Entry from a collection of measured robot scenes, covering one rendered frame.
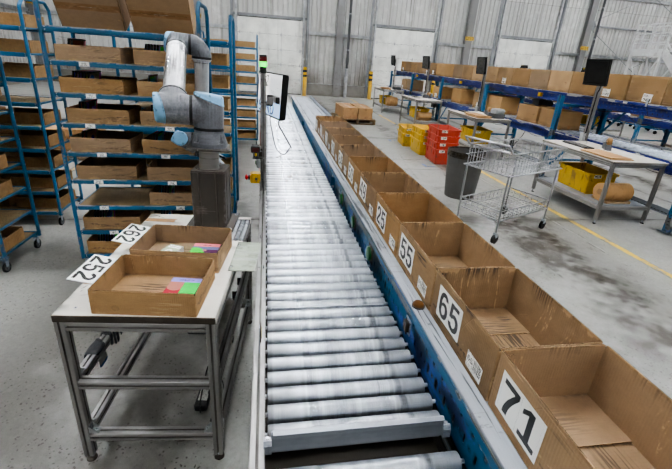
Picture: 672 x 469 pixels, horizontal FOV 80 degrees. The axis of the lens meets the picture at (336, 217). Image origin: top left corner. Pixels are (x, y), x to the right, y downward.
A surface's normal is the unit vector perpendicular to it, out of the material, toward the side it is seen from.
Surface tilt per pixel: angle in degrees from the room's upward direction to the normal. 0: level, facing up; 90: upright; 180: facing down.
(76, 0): 118
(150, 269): 89
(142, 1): 123
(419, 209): 89
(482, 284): 90
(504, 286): 89
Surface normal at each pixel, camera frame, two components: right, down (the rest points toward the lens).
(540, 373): 0.15, 0.36
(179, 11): 0.10, 0.82
